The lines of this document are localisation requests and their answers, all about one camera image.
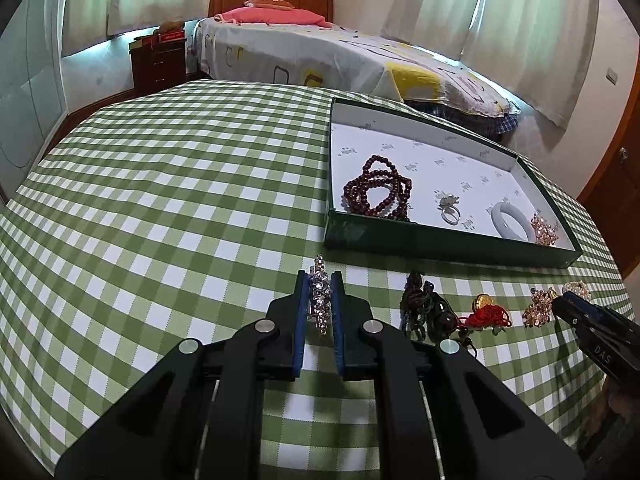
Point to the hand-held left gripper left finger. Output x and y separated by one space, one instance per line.
299 345

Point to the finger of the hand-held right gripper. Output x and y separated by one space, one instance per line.
585 302
575 320

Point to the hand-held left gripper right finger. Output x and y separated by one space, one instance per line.
339 350

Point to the cream pearl brooch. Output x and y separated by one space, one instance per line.
575 287

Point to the gold bead brooch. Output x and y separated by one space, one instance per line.
537 307

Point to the silver crystal brooch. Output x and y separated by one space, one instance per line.
320 295

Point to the red knot gold charm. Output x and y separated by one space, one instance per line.
492 316

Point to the pink crystal flower brooch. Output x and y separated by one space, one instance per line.
545 230

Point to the white jade bangle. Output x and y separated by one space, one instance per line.
497 220

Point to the dark green shallow box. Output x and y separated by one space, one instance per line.
400 155

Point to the brown wooden door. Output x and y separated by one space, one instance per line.
615 185

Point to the green checked tablecloth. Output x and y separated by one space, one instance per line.
175 185

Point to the blue plaid bed sheet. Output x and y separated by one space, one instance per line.
480 120

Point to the white patterned bedsheet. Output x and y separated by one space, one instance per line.
325 55

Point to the dark wooden nightstand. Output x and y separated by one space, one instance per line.
157 67

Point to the pink pillow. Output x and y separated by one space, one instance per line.
270 16

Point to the red flat box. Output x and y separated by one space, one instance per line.
171 37

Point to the orange cushion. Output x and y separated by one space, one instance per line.
270 3

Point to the brown plush toy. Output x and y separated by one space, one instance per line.
171 26

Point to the frosted glass sliding wardrobe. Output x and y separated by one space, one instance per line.
30 85

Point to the grey light switch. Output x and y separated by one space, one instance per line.
611 75

